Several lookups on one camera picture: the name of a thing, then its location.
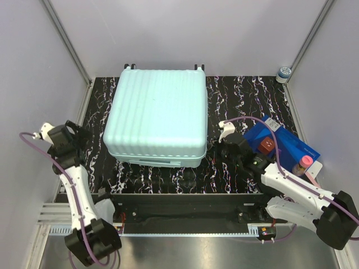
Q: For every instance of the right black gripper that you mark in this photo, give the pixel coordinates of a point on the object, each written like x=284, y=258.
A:
x=219, y=145

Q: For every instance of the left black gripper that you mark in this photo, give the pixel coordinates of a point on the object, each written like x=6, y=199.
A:
x=83, y=135

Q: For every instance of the mint green suitcase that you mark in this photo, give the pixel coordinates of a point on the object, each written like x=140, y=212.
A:
x=159, y=118

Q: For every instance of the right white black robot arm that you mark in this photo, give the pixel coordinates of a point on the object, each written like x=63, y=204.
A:
x=333, y=217

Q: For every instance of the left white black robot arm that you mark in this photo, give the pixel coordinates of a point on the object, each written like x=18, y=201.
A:
x=93, y=236

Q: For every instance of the red brown travel adapter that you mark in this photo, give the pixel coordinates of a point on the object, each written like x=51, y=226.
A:
x=266, y=146

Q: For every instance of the pink cap small bottle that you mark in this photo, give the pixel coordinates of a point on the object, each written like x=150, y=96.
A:
x=304, y=163

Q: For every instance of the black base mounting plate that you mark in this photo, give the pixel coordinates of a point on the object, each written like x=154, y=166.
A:
x=190, y=214

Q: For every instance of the blue white jar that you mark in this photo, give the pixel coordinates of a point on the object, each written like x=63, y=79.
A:
x=283, y=75

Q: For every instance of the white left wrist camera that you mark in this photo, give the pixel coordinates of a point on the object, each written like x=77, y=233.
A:
x=43, y=133

